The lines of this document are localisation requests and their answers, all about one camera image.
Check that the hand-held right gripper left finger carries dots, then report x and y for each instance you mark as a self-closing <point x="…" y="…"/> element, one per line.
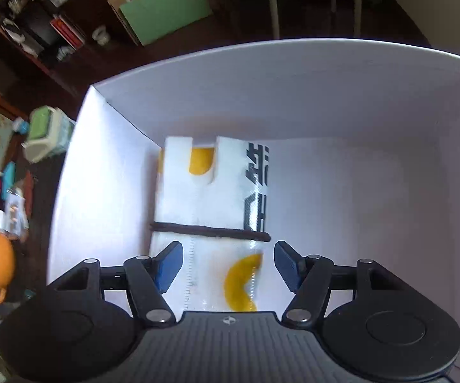
<point x="170" y="265"/>

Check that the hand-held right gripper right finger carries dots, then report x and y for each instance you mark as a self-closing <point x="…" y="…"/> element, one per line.
<point x="287" y="265"/>

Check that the dark elastic band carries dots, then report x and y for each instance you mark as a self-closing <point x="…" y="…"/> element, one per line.
<point x="214" y="232"/>

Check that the yellow and white shopping bag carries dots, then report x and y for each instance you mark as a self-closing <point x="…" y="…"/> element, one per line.
<point x="214" y="203"/>

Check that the white box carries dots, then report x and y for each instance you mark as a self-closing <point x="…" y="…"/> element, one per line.
<point x="333" y="107"/>

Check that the pile of printed packets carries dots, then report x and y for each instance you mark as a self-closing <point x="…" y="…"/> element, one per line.
<point x="2" y="203"/>

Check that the white and green container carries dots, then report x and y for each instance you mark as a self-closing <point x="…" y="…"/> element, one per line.
<point x="48" y="133"/>

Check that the white cup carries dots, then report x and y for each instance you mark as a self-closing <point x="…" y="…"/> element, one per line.
<point x="101" y="36"/>

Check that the red book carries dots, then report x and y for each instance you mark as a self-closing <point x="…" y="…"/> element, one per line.
<point x="68" y="32"/>

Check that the green board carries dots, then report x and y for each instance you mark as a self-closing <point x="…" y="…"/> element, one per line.
<point x="166" y="8"/>

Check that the dark wooden shelf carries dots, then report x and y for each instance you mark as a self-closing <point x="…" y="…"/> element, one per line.
<point x="38" y="28"/>

